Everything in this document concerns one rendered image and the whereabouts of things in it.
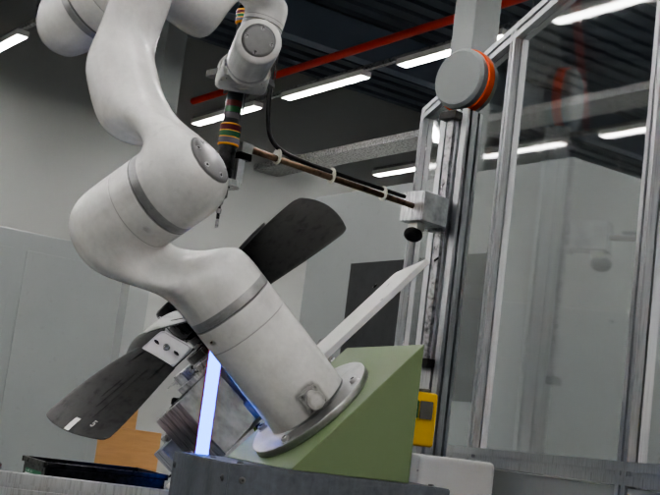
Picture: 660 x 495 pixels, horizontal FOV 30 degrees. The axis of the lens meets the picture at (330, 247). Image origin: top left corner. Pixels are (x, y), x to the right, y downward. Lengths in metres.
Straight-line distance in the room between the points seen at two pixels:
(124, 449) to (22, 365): 2.67
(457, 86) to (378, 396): 1.53
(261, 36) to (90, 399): 0.77
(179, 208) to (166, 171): 0.05
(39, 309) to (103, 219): 6.50
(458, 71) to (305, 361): 1.52
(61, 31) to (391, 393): 0.73
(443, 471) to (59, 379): 5.72
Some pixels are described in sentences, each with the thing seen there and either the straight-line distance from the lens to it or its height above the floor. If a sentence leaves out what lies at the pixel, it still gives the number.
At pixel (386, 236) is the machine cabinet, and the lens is 5.08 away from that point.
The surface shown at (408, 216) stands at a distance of 2.88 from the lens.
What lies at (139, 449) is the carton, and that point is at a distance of 10.66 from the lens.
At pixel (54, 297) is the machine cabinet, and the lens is 8.15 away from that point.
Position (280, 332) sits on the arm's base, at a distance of 1.63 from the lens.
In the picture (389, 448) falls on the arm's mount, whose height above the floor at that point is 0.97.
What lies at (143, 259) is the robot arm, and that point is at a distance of 1.64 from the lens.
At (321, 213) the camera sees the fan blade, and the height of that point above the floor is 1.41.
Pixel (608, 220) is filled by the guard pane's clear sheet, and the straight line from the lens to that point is 2.41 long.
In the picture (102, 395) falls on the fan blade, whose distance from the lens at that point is 2.43.
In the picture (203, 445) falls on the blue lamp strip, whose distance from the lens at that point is 2.07.
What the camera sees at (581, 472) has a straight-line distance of 2.33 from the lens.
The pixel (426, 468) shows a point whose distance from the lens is 2.62.
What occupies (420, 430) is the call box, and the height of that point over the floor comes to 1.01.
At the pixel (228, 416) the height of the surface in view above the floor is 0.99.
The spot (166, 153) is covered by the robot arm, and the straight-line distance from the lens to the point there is 1.58.
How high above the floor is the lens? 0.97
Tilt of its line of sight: 9 degrees up
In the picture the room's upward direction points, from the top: 7 degrees clockwise
